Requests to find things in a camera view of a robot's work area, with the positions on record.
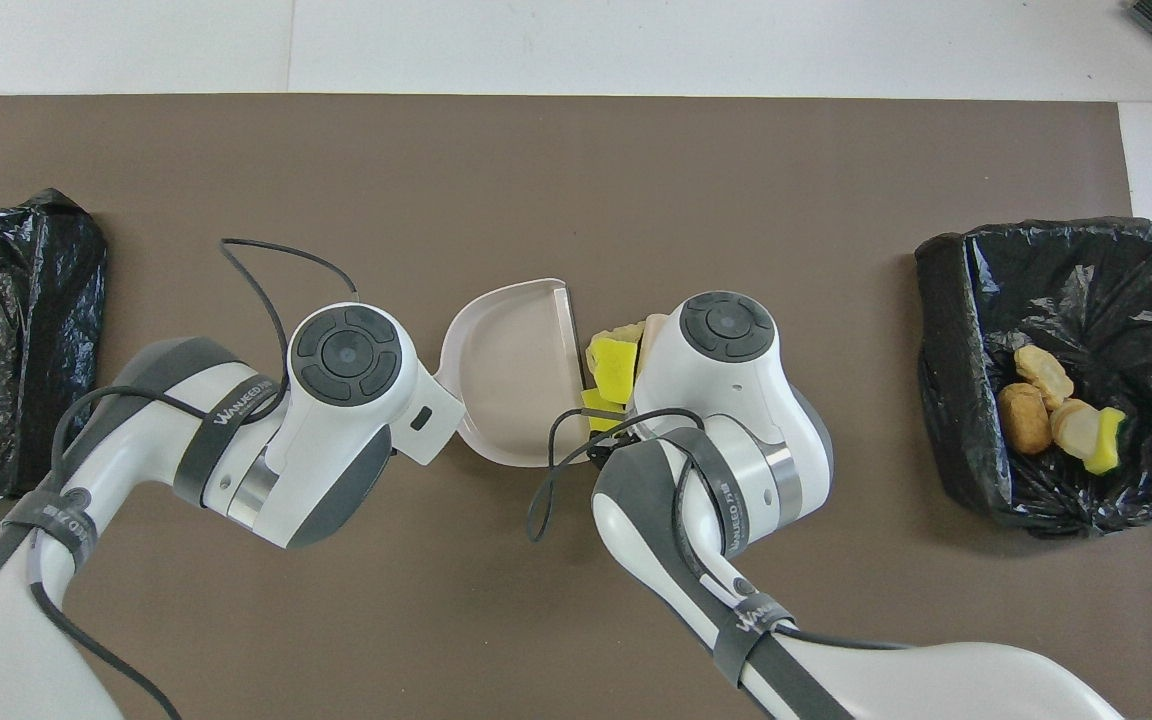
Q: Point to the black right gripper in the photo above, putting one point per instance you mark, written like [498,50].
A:
[608,450]

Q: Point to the beige plastic dustpan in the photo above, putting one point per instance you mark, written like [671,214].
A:
[511,370]

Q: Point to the brown bread shaped foam piece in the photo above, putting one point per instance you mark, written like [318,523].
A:
[1024,418]

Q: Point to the yellowish beige foam chunk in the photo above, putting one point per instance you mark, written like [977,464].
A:
[1041,372]

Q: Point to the pale beige foam chunk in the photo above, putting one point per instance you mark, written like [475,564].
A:
[1076,430]

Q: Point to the yellow sponge wedge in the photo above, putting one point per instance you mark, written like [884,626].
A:
[1106,440]

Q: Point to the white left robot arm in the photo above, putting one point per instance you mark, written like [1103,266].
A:
[336,440]

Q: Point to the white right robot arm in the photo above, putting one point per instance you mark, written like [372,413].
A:
[736,400]

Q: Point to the black bag lined bin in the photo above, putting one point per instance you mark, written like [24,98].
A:
[1086,290]
[36,350]

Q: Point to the brown table mat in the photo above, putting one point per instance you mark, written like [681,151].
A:
[436,620]

